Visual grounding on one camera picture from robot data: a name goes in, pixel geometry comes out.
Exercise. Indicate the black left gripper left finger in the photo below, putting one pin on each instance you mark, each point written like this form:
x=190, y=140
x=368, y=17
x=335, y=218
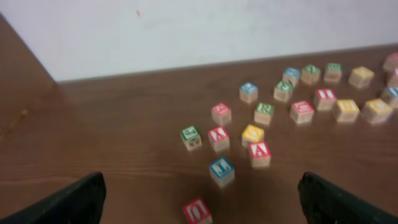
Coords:
x=80, y=202

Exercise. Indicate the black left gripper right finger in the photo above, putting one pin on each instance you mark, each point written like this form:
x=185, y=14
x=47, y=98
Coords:
x=323, y=202

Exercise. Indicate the yellow C block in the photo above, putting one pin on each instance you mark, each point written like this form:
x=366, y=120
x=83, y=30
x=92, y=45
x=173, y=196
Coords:
x=376, y=111

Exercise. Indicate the green R block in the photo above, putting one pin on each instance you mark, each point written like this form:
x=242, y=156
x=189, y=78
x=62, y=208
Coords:
x=263, y=113

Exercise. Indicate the blue L block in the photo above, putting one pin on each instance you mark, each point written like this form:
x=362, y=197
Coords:
x=389, y=96

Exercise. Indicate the red A block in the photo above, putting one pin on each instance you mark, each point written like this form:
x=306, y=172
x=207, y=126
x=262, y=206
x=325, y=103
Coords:
x=259, y=155

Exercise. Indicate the red U block upper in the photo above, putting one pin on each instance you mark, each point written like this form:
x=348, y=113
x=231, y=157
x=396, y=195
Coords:
x=301, y=112

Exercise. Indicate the red u block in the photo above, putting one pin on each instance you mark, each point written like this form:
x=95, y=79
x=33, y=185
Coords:
x=197, y=212
x=301, y=112

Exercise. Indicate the yellow S block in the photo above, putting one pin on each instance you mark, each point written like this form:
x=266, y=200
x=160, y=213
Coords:
x=345, y=111

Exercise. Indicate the yellow block near A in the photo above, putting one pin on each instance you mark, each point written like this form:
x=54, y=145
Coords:
x=252, y=134

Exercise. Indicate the red i block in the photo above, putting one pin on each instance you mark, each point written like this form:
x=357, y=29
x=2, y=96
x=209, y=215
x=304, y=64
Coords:
x=392, y=78
x=324, y=99

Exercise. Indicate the blue J block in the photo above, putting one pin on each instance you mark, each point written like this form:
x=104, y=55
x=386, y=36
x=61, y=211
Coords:
x=222, y=172

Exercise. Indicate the green F block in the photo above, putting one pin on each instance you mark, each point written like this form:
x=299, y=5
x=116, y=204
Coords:
x=283, y=91

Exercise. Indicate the red X block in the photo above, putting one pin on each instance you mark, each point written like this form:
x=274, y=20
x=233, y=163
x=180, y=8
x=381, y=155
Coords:
x=219, y=139

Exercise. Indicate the green J block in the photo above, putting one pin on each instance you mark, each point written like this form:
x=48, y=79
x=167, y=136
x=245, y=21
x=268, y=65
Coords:
x=191, y=138

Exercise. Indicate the green B block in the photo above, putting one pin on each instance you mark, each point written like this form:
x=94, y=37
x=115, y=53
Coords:
x=333, y=72

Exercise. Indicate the green N block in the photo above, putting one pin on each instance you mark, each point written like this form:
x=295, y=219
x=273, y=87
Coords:
x=310, y=74

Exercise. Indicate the yellow block far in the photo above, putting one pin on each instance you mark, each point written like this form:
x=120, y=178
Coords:
x=361, y=77

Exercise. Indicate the blue X block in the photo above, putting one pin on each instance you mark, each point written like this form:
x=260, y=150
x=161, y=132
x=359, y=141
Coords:
x=291, y=75

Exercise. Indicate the blue P block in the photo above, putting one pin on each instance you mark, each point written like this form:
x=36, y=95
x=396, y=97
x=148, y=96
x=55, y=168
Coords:
x=248, y=92

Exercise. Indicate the red E block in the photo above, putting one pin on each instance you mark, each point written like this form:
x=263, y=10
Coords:
x=221, y=114

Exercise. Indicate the red I block right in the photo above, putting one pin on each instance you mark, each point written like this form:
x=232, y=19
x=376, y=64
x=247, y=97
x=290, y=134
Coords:
x=392, y=78

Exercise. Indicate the red block far right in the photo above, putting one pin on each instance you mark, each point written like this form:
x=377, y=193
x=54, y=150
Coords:
x=390, y=62

